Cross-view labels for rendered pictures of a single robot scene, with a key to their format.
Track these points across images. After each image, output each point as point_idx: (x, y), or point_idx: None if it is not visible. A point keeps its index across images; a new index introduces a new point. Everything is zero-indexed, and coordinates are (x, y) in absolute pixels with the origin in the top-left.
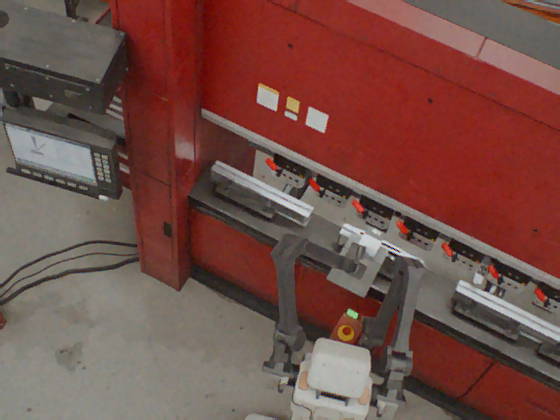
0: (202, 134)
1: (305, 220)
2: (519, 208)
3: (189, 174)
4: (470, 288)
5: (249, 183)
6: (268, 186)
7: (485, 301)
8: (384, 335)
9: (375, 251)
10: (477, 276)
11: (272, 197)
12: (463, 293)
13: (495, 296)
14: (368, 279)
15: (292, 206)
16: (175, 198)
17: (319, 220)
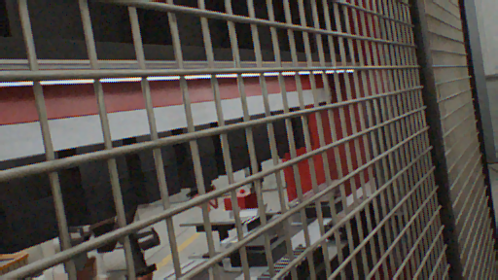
0: (324, 131)
1: (298, 222)
2: None
3: (308, 170)
4: (190, 265)
5: (318, 188)
6: (318, 191)
7: (165, 275)
8: (117, 218)
9: (241, 216)
10: (202, 253)
11: (305, 193)
12: (182, 263)
13: (172, 279)
14: (202, 221)
15: (298, 198)
16: (289, 181)
17: (302, 228)
